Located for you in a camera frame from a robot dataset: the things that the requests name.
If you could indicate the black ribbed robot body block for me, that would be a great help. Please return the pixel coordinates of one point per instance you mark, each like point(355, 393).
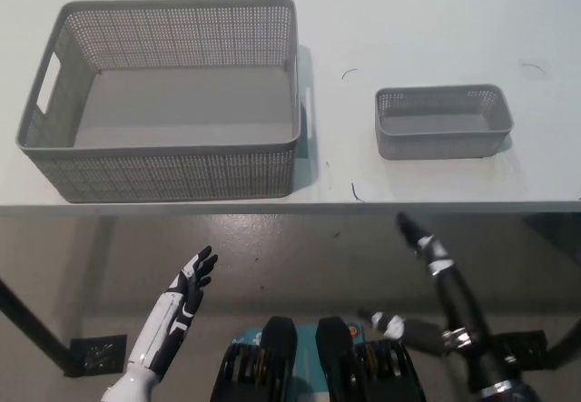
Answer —
point(377, 370)
point(245, 370)

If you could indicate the small grey perforated plastic basket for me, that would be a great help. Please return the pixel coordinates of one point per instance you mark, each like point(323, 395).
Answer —
point(436, 143)

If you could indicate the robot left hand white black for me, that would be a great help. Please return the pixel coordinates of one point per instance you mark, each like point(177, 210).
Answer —
point(179, 302)

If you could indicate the black floor pad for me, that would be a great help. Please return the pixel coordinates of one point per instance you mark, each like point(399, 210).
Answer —
point(102, 352)
point(526, 347)

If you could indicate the large grey perforated plastic basket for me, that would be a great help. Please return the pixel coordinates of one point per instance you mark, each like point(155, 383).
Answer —
point(181, 102)

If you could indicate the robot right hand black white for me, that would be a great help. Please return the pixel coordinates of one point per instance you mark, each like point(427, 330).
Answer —
point(429, 245)

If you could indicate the black table leg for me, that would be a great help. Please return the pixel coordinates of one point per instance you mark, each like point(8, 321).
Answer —
point(565, 347)
point(36, 325)

